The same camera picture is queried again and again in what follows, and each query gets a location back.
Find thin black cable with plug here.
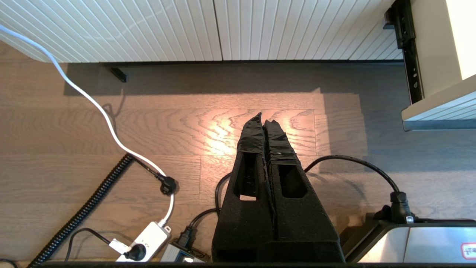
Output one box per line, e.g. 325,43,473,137
128,154,178,196

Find white slatted cabinet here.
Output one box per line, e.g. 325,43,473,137
0,0,404,63

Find silver black robot base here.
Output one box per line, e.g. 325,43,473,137
340,212,476,263

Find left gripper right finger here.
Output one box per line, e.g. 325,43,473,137
262,119,345,263

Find black coiled cable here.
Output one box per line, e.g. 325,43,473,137
28,154,134,267

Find white power strip cable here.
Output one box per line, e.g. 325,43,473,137
0,24,175,227

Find grey power adapter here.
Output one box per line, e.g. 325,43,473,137
160,244,209,263

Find white power strip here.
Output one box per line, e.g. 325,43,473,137
115,221,171,262

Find cream ribbed-front drawer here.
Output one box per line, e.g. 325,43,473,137
383,0,476,131

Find black adapter plug cable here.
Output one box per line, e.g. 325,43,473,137
177,208,223,249

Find small white plug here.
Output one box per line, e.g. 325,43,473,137
109,238,131,254

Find black looped power cable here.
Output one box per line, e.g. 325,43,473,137
215,154,414,224

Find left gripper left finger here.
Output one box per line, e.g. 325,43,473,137
212,112,277,263

